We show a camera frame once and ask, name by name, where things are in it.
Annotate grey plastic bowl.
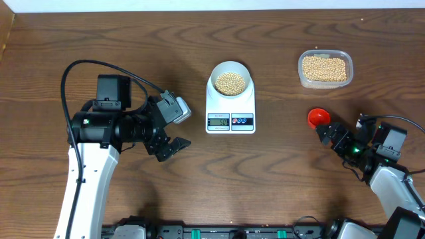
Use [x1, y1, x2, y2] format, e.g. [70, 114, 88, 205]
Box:
[211, 61, 252, 98]

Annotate clear container of soybeans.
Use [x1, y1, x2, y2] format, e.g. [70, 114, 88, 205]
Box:
[298, 49, 354, 90]

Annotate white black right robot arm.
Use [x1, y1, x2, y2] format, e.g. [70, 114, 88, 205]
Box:
[315, 116, 424, 238]

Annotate white digital kitchen scale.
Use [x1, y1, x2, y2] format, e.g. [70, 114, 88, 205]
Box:
[205, 77, 256, 134]

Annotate soybeans in grey bowl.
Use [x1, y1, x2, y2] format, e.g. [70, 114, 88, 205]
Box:
[214, 72, 245, 96]

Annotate red plastic measuring scoop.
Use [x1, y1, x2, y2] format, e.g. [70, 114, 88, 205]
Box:
[307, 108, 331, 129]

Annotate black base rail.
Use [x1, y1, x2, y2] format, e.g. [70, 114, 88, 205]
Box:
[101, 215, 386, 239]

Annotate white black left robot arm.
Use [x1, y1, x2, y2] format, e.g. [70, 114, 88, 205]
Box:
[54, 74, 191, 238]

